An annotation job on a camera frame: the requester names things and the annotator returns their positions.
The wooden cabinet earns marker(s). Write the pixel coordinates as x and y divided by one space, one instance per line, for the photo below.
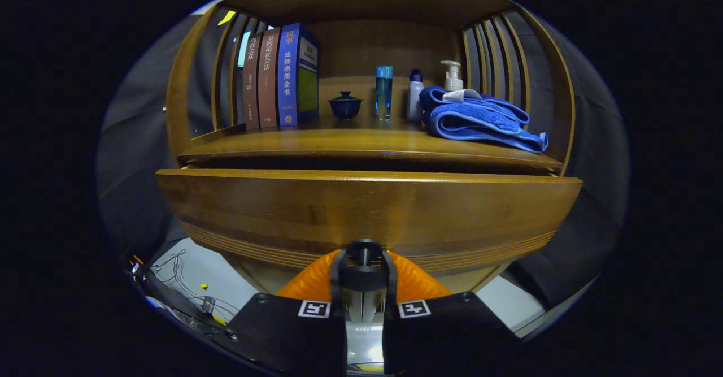
384 43

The folded blue towel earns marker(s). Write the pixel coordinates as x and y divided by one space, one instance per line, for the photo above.
474 122

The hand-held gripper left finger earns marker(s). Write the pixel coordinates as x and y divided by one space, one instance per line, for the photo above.
338 332

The white bottle with blue cap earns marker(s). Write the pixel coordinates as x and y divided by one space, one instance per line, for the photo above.
415 97

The dark blue lidded teacup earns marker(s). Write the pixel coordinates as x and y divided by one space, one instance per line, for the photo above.
345 107

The white pump bottle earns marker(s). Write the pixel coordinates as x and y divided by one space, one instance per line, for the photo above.
453 80

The thick blue book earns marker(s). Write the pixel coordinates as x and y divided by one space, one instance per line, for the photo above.
288 77

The reddish brown book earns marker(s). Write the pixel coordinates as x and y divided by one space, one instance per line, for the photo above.
268 80

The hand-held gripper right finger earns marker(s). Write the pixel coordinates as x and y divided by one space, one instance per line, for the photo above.
390 332

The dark brown book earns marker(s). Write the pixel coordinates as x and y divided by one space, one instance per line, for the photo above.
251 83

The blue glass bottle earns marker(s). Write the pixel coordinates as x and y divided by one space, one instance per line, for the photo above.
384 94

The wooden countertop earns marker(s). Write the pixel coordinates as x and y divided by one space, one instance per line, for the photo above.
350 139

